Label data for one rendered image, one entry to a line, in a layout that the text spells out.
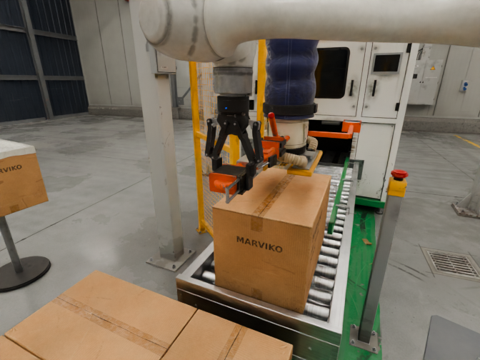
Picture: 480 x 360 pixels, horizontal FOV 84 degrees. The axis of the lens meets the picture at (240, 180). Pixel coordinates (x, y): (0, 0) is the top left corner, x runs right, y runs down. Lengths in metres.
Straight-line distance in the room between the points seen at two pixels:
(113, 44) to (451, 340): 12.92
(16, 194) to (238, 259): 1.60
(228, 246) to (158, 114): 1.13
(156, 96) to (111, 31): 11.28
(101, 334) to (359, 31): 1.21
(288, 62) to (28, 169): 1.80
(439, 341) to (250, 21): 0.93
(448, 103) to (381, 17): 9.58
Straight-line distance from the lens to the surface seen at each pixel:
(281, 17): 0.45
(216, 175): 0.66
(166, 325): 1.20
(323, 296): 1.32
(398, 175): 1.39
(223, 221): 1.10
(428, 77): 9.59
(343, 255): 1.51
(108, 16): 13.27
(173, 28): 0.45
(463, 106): 10.19
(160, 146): 1.99
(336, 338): 1.14
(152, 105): 1.97
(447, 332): 1.06
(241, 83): 0.62
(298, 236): 1.01
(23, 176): 2.26
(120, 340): 1.21
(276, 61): 1.13
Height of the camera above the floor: 1.42
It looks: 20 degrees down
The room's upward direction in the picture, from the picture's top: straight up
